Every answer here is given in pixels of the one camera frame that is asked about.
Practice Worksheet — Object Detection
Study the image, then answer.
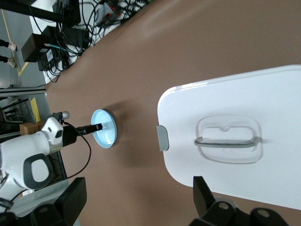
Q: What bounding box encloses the teal cable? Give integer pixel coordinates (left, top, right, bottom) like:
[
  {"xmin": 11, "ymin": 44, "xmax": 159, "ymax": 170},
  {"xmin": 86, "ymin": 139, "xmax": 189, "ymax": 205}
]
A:
[{"xmin": 44, "ymin": 43, "xmax": 78, "ymax": 56}]

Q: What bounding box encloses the aluminium table frame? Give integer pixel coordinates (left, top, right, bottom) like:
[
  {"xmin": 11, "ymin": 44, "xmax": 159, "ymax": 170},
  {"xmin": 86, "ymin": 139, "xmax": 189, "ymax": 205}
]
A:
[{"xmin": 0, "ymin": 86, "xmax": 48, "ymax": 98}]

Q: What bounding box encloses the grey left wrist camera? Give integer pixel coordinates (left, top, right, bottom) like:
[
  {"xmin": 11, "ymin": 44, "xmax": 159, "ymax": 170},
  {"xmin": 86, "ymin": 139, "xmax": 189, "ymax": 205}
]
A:
[{"xmin": 52, "ymin": 111, "xmax": 71, "ymax": 121}]

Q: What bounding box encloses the black labelled power adapter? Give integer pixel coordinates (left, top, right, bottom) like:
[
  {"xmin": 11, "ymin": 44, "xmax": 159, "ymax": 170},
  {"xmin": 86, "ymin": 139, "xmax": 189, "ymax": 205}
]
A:
[{"xmin": 37, "ymin": 48, "xmax": 58, "ymax": 71}]

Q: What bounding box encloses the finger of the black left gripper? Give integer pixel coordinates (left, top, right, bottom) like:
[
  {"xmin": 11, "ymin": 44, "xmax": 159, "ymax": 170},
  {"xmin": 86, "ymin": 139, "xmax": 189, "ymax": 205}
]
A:
[{"xmin": 77, "ymin": 123, "xmax": 103, "ymax": 135}]

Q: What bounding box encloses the white lidded storage box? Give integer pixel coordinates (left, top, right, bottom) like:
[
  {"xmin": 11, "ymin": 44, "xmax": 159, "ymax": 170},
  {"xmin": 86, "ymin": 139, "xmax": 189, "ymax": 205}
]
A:
[{"xmin": 156, "ymin": 65, "xmax": 301, "ymax": 210}]

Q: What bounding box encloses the dark brown box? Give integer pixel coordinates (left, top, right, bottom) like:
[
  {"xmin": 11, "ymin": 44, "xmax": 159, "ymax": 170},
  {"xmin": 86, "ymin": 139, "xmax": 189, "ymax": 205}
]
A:
[{"xmin": 21, "ymin": 33, "xmax": 48, "ymax": 63}]

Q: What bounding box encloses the light blue round plate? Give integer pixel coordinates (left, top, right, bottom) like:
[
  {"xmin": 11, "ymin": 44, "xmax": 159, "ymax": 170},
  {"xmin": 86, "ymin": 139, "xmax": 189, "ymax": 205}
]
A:
[{"xmin": 91, "ymin": 109, "xmax": 117, "ymax": 149}]

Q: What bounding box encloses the large black power brick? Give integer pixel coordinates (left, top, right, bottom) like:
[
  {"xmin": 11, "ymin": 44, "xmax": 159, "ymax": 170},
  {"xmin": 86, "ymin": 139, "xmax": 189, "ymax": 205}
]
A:
[{"xmin": 43, "ymin": 25, "xmax": 90, "ymax": 48}]

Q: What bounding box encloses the black cable tangle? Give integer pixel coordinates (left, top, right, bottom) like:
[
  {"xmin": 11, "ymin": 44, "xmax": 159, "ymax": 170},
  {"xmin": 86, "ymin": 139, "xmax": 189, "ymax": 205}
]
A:
[{"xmin": 28, "ymin": 0, "xmax": 151, "ymax": 83}]

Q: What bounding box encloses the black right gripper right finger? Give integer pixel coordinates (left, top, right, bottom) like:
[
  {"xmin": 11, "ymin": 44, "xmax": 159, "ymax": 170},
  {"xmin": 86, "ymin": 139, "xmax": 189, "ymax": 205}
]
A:
[{"xmin": 190, "ymin": 176, "xmax": 252, "ymax": 226}]

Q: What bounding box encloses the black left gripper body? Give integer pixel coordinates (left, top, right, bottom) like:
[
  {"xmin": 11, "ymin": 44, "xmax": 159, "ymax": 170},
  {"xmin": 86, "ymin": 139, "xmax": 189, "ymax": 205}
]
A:
[{"xmin": 61, "ymin": 125, "xmax": 80, "ymax": 147}]

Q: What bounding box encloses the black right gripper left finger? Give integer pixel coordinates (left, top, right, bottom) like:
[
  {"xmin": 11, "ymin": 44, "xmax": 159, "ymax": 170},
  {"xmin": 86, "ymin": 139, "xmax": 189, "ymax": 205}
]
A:
[{"xmin": 30, "ymin": 177, "xmax": 87, "ymax": 226}]

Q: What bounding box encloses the black left wrist camera cable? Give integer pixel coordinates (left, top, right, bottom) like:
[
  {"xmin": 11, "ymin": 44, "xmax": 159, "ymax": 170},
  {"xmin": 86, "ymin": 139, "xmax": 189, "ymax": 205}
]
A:
[{"xmin": 9, "ymin": 121, "xmax": 92, "ymax": 205}]

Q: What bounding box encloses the black metal pole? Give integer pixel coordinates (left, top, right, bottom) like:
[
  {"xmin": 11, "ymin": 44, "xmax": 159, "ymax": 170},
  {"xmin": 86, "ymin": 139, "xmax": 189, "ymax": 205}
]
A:
[{"xmin": 0, "ymin": 0, "xmax": 80, "ymax": 25}]

